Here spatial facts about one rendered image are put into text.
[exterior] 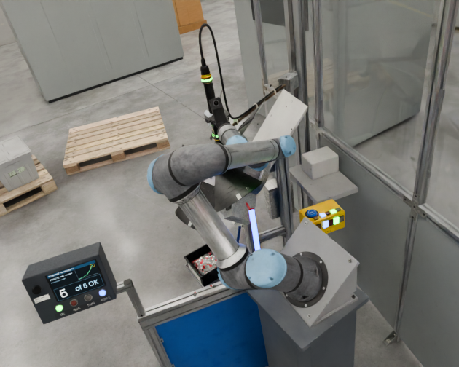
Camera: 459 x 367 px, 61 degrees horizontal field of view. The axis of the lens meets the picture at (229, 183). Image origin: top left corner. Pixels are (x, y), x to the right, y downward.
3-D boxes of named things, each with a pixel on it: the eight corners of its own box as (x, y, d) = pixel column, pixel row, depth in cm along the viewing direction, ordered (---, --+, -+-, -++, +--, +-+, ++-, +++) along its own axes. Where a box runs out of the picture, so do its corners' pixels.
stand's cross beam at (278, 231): (283, 229, 233) (282, 224, 230) (285, 233, 229) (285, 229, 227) (253, 239, 229) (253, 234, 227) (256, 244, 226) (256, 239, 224)
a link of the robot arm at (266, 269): (300, 293, 121) (272, 285, 112) (267, 292, 130) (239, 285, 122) (301, 254, 125) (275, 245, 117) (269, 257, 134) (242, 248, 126)
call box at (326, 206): (332, 216, 172) (332, 197, 166) (344, 230, 164) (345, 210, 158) (299, 228, 169) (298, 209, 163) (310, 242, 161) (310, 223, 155)
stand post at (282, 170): (293, 283, 266) (279, 136, 201) (299, 293, 259) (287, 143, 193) (287, 285, 265) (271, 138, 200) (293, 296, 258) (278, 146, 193)
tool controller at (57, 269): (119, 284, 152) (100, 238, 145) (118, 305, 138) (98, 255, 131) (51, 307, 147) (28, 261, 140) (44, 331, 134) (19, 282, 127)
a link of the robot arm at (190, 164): (190, 138, 103) (293, 127, 138) (166, 149, 110) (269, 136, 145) (201, 180, 102) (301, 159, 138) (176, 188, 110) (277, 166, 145)
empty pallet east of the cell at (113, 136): (160, 116, 535) (158, 106, 527) (170, 148, 454) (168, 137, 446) (72, 138, 520) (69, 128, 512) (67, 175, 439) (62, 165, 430)
